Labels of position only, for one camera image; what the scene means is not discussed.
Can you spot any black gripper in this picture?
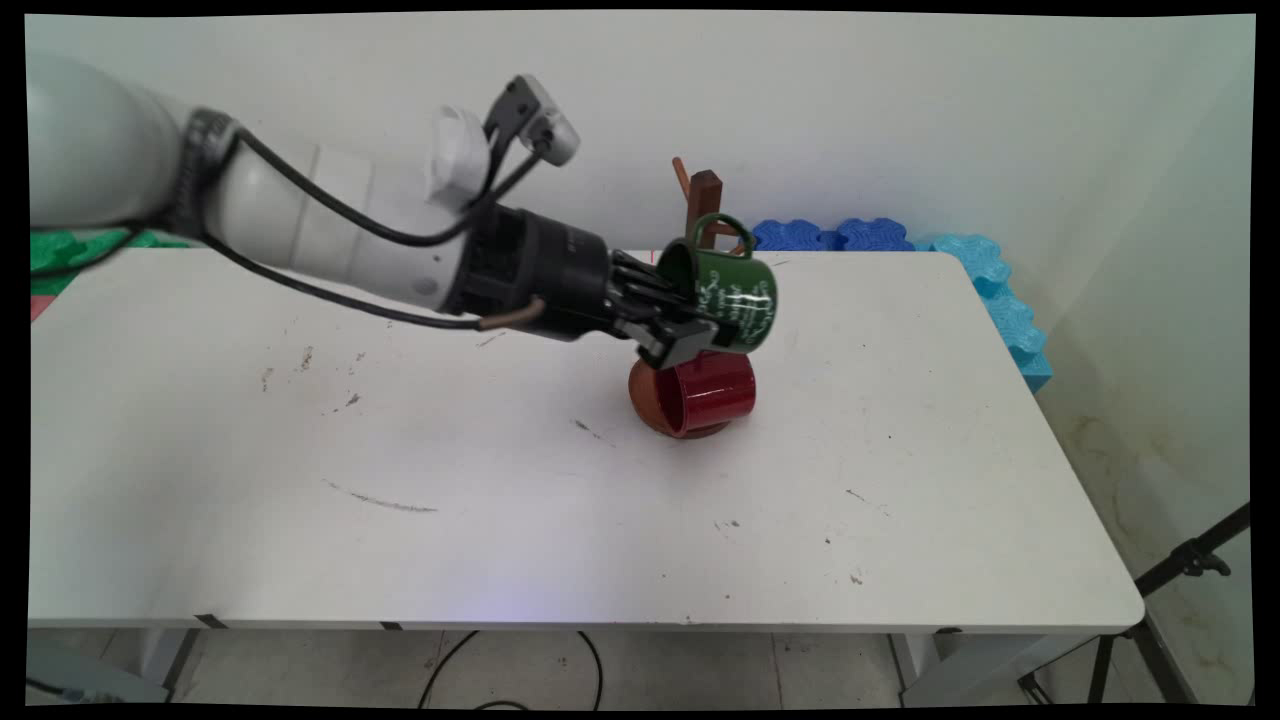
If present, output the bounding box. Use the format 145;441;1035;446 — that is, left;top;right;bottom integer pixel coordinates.
455;204;739;372

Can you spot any green mug with white print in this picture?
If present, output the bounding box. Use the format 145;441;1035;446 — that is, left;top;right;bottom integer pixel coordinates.
655;212;780;356

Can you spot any red mug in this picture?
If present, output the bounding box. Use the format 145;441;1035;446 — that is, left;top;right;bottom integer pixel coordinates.
655;350;758;439

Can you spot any brown wooden mug tree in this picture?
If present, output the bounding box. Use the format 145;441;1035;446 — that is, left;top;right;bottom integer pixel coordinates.
628;157;753;441

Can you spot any dark blue foam mat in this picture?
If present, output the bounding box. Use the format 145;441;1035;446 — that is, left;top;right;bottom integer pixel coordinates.
836;217;916;252
750;219;839;252

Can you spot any cyan foam mat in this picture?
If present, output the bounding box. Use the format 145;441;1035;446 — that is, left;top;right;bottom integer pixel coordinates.
912;234;1054;394

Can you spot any black tripod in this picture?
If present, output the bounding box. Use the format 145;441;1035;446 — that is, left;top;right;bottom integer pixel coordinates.
1018;503;1252;706

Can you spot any white table leg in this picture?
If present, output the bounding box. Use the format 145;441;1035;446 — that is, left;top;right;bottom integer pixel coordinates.
138;628;208;703

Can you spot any green foam mat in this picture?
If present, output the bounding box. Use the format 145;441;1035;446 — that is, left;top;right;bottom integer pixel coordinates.
30;228;191;297

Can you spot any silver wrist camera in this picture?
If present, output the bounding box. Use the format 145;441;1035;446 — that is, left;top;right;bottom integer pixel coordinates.
485;74;582;168

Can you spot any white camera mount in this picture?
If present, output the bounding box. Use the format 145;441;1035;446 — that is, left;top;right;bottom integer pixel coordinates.
424;104;493;213

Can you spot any black camera cable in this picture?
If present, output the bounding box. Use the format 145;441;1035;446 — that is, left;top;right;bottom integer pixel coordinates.
232;128;548;249

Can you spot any black floor cable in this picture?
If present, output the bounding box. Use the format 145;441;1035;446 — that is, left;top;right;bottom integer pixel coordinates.
417;630;605;711

